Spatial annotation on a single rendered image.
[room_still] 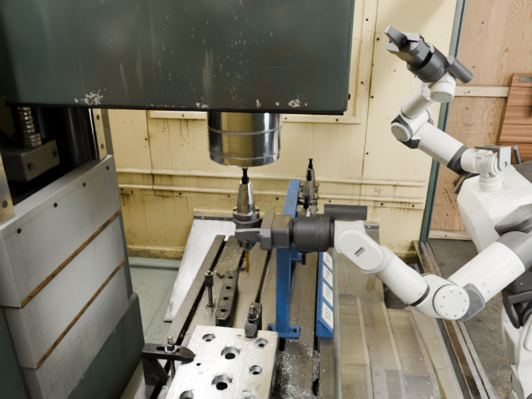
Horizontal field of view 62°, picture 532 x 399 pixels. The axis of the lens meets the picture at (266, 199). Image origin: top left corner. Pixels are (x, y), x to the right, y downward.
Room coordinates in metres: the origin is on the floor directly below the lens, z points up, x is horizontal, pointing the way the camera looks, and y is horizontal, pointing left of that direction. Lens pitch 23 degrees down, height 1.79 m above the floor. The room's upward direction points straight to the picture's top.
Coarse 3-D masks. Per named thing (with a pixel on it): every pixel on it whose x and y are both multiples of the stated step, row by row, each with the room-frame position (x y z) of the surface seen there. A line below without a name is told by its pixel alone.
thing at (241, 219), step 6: (234, 210) 0.93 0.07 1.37; (258, 210) 0.93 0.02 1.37; (234, 216) 0.90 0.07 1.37; (240, 216) 0.89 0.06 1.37; (246, 216) 0.89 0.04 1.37; (252, 216) 0.89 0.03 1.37; (258, 216) 0.91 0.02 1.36; (234, 222) 0.90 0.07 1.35; (240, 222) 0.89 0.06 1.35; (246, 222) 0.89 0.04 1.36; (252, 222) 0.89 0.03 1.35
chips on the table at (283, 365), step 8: (304, 344) 1.02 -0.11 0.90; (280, 352) 1.00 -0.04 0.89; (312, 352) 0.98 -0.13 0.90; (280, 360) 0.96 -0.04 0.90; (280, 368) 0.93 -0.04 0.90; (288, 368) 0.92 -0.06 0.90; (280, 376) 0.90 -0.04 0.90; (312, 376) 0.91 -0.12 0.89; (280, 384) 0.87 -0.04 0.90; (312, 384) 0.88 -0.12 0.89; (280, 392) 0.84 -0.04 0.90; (288, 392) 0.84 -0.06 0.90; (296, 392) 0.84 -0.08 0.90; (304, 392) 0.84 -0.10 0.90; (312, 392) 0.85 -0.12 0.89
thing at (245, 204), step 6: (240, 186) 0.91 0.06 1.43; (246, 186) 0.91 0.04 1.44; (240, 192) 0.91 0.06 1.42; (246, 192) 0.90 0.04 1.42; (252, 192) 0.91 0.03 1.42; (240, 198) 0.91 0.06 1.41; (246, 198) 0.90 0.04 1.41; (252, 198) 0.91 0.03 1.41; (240, 204) 0.90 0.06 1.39; (246, 204) 0.90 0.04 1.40; (252, 204) 0.91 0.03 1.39; (240, 210) 0.90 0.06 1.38; (246, 210) 0.90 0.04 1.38; (252, 210) 0.90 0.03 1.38
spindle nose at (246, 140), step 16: (208, 112) 0.88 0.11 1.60; (224, 112) 0.85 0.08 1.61; (240, 112) 0.84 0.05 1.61; (208, 128) 0.89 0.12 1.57; (224, 128) 0.85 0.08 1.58; (240, 128) 0.84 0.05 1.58; (256, 128) 0.84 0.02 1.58; (272, 128) 0.87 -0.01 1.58; (208, 144) 0.89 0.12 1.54; (224, 144) 0.85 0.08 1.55; (240, 144) 0.84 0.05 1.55; (256, 144) 0.84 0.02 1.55; (272, 144) 0.87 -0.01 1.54; (224, 160) 0.85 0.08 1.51; (240, 160) 0.84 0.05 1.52; (256, 160) 0.85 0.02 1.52; (272, 160) 0.87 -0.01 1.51
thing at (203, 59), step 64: (0, 0) 0.85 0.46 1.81; (64, 0) 0.83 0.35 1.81; (128, 0) 0.82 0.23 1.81; (192, 0) 0.80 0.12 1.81; (256, 0) 0.79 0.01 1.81; (320, 0) 0.78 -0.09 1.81; (0, 64) 0.85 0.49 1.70; (64, 64) 0.84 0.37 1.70; (128, 64) 0.82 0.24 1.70; (192, 64) 0.80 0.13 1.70; (256, 64) 0.79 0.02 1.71; (320, 64) 0.78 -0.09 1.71
